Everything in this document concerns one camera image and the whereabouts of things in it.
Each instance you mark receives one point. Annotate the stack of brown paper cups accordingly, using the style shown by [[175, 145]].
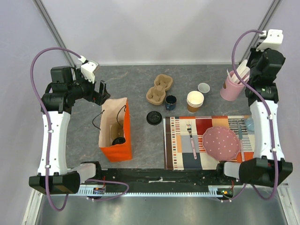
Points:
[[195, 100]]

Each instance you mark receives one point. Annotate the pink straw holder cup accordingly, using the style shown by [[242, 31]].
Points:
[[230, 90]]

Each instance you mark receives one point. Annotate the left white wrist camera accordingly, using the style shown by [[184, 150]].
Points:
[[88, 69]]

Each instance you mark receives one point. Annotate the dark blue ceramic mug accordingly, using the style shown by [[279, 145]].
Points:
[[170, 102]]

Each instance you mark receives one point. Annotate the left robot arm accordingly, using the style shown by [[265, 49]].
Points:
[[68, 85]]

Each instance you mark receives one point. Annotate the orange paper bag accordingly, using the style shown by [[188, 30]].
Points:
[[115, 110]]

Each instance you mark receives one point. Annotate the grey slotted cable duct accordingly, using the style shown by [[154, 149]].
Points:
[[94, 192]]

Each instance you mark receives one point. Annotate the fork with pink handle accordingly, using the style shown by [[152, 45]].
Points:
[[189, 129]]

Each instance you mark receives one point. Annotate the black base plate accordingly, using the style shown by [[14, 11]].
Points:
[[161, 180]]

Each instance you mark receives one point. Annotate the bundle of white straws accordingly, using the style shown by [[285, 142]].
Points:
[[243, 71]]

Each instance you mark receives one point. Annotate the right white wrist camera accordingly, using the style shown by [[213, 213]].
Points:
[[271, 39]]

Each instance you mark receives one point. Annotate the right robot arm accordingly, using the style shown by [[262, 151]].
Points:
[[268, 166]]

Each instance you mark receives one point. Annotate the black plastic coffee lid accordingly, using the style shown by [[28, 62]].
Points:
[[118, 140]]

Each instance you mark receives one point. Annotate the patterned colourful placemat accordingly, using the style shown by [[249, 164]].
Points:
[[177, 145]]

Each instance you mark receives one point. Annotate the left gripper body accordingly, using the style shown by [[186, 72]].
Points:
[[89, 93]]

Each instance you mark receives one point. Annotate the light blue mug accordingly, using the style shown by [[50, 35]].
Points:
[[249, 122]]

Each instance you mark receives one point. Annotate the cardboard cup carrier stack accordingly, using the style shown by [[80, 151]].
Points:
[[156, 94]]

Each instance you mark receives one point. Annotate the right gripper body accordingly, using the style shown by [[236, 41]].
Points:
[[254, 64]]

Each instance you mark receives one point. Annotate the pink dotted plate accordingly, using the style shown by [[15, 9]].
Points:
[[221, 143]]

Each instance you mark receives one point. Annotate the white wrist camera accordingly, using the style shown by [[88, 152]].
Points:
[[271, 39], [88, 69]]

